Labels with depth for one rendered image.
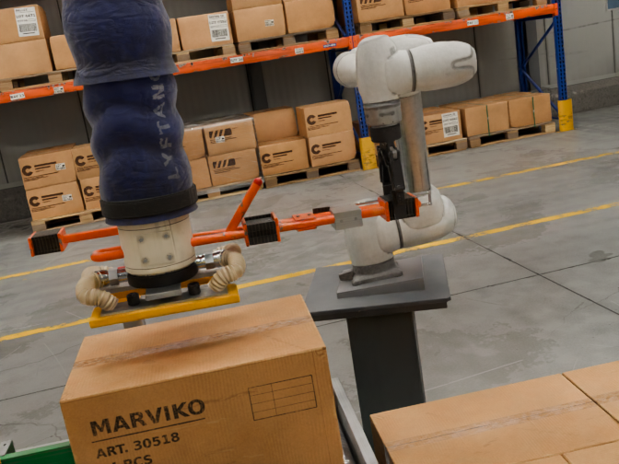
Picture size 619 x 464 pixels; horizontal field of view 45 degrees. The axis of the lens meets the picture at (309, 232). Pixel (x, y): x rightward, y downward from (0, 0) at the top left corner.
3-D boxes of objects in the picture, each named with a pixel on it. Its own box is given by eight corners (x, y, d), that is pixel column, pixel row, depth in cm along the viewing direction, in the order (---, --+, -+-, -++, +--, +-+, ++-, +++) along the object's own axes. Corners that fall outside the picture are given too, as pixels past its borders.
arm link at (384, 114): (367, 105, 178) (370, 130, 179) (404, 98, 179) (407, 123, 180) (359, 103, 187) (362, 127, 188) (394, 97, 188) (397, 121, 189)
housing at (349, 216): (335, 231, 184) (333, 213, 183) (330, 225, 191) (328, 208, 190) (363, 226, 185) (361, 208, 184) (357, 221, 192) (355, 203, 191)
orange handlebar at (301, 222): (43, 275, 175) (40, 261, 174) (63, 245, 204) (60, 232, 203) (425, 212, 187) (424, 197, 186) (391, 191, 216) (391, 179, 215)
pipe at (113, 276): (87, 311, 169) (82, 287, 168) (99, 280, 193) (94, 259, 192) (238, 285, 174) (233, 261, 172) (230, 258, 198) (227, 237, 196)
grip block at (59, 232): (31, 257, 198) (27, 238, 197) (37, 249, 206) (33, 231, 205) (64, 251, 199) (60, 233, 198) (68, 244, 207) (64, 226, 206)
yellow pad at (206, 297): (89, 329, 168) (85, 308, 167) (94, 315, 178) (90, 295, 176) (240, 302, 172) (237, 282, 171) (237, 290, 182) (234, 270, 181)
